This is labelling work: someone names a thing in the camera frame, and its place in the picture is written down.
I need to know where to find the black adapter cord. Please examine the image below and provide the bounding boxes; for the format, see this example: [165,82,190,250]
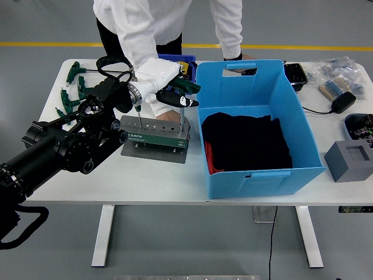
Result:
[301,106,333,115]

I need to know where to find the metal floor plate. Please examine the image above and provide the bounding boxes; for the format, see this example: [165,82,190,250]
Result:
[252,205,277,224]

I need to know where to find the person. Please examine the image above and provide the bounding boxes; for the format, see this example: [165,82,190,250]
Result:
[93,0,258,141]

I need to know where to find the blue tray with parts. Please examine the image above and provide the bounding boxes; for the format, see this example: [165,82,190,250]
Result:
[343,113,373,148]

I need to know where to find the clear bags of components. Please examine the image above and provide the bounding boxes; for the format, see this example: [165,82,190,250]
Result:
[307,56,368,103]

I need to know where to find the person's right hand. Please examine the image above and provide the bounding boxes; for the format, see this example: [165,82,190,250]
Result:
[156,108,192,141]

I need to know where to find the large green T-handle hex key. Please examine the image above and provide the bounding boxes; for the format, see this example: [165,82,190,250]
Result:
[167,78,202,134]

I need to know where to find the small dark blue bin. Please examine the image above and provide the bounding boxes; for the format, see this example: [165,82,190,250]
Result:
[157,54,198,96]

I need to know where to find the white table leg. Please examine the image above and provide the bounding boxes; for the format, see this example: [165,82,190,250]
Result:
[295,205,324,269]
[91,205,116,268]

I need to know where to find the table control panel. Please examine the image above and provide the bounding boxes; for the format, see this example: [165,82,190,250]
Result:
[337,206,373,214]

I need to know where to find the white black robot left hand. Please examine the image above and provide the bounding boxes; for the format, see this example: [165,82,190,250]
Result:
[132,57,202,109]

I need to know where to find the black power adapter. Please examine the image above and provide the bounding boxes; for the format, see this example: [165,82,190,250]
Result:
[330,91,357,114]

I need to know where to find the grey green hex key stand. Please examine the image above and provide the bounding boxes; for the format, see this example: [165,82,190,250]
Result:
[119,115,191,164]

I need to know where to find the yellow floor tape line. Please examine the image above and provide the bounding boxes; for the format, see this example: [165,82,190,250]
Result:
[0,41,373,52]

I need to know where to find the black hanging cable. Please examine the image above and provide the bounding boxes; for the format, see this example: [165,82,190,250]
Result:
[267,205,278,280]

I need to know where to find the black plastic tray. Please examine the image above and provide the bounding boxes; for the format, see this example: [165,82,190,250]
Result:
[241,62,309,92]

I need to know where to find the large light blue box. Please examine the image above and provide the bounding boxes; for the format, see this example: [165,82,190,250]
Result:
[194,59,327,201]

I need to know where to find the grey foam block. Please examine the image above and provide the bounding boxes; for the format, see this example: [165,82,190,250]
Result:
[323,141,373,184]

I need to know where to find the red cloth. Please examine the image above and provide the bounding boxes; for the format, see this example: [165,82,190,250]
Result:
[203,141,225,176]

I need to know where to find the resistor strip bundle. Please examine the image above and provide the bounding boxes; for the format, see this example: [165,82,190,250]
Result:
[318,77,351,102]

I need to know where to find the black cloth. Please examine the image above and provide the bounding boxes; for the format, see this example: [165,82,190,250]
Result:
[200,112,294,173]

